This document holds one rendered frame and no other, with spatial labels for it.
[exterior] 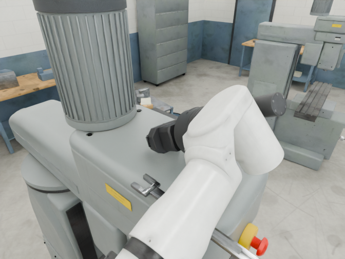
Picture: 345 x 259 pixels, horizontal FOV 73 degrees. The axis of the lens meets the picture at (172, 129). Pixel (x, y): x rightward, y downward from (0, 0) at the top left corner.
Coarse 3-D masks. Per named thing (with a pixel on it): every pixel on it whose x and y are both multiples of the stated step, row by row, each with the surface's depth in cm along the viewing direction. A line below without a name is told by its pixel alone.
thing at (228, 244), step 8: (144, 176) 46; (136, 184) 44; (152, 184) 44; (160, 184) 44; (144, 192) 42; (152, 192) 42; (160, 192) 42; (216, 232) 36; (216, 240) 35; (224, 240) 34; (232, 240) 35; (224, 248) 34; (232, 248) 34; (240, 248) 34; (240, 256) 33; (248, 256) 33; (256, 256) 33
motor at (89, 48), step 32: (32, 0) 48; (64, 0) 45; (96, 0) 46; (64, 32) 48; (96, 32) 49; (128, 32) 57; (64, 64) 52; (96, 64) 52; (128, 64) 59; (64, 96) 58; (96, 96) 56; (128, 96) 62; (96, 128) 60
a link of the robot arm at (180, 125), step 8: (184, 112) 42; (192, 112) 39; (176, 120) 42; (184, 120) 40; (152, 128) 47; (160, 128) 46; (168, 128) 43; (176, 128) 41; (184, 128) 39; (152, 136) 46; (160, 136) 46; (168, 136) 44; (176, 136) 41; (152, 144) 46; (160, 144) 46; (168, 144) 45; (176, 144) 44; (160, 152) 47; (184, 152) 42
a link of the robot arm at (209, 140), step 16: (224, 96) 32; (240, 96) 29; (208, 112) 30; (224, 112) 28; (240, 112) 29; (192, 128) 29; (208, 128) 27; (224, 128) 26; (192, 144) 28; (208, 144) 26; (224, 144) 26; (192, 160) 28; (208, 160) 26; (224, 160) 26; (224, 176) 26; (240, 176) 27
